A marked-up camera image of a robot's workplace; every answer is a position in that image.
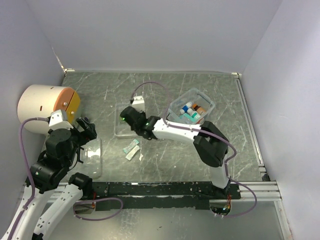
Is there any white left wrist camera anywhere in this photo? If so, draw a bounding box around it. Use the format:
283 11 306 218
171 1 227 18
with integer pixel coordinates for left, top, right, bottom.
48 109 74 131

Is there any cream cylinder with orange face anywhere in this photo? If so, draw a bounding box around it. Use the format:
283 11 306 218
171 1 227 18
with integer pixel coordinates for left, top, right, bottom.
17 84 81 135

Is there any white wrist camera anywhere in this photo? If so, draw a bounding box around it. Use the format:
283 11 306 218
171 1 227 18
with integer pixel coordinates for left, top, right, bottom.
48 109 74 131
131 95 145 113

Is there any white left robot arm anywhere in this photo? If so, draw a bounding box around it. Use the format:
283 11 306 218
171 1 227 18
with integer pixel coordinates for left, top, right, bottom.
2 116 97 240

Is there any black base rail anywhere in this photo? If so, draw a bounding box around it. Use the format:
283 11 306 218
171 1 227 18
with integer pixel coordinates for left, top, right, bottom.
76 181 241 211

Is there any white bottle green label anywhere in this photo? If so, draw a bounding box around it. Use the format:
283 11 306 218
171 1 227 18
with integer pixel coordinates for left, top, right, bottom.
187 108 201 121

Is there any white flat packet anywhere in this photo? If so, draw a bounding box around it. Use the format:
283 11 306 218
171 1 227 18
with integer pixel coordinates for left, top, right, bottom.
125 145 140 161

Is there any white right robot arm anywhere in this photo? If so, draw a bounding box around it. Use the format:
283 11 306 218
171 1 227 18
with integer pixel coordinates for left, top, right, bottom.
120 106 230 199

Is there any amber bottle orange cap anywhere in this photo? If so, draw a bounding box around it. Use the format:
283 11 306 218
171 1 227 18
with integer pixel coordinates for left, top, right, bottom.
192 104 206 115

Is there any clear first aid box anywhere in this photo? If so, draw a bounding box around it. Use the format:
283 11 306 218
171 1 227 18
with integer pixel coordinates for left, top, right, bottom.
166 88 216 125

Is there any clear lid with black handle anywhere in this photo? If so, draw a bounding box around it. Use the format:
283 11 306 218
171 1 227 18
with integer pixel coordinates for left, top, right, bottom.
76 138 103 180

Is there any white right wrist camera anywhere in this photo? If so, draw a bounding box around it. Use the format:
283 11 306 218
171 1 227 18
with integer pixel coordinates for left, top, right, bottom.
131 95 145 113

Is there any teal white tube box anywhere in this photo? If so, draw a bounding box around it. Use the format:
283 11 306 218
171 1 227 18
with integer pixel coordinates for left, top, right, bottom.
122 139 140 154

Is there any clear compartment tray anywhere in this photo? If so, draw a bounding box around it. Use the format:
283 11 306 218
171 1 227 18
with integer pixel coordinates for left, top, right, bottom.
114 103 137 139

